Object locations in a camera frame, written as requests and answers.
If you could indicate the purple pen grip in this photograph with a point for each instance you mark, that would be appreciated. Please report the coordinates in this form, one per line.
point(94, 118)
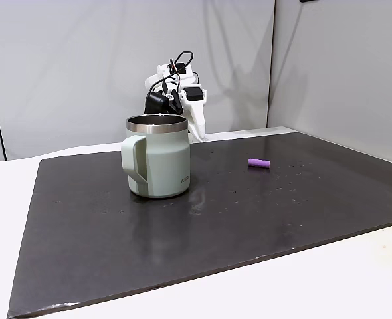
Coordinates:
point(259, 163)

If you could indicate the black rubber mat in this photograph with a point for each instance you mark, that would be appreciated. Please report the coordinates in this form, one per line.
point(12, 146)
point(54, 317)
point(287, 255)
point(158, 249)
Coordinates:
point(216, 232)

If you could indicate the black oval camera box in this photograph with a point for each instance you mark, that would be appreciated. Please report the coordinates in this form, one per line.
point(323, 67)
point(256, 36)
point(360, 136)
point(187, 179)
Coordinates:
point(156, 101)

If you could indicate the sage green steel-rimmed mug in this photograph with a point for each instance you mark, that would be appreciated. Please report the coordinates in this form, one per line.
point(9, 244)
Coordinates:
point(166, 159)

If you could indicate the black overhead fixture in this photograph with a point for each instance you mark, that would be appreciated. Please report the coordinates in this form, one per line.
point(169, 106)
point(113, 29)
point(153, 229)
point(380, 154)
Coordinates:
point(308, 1)

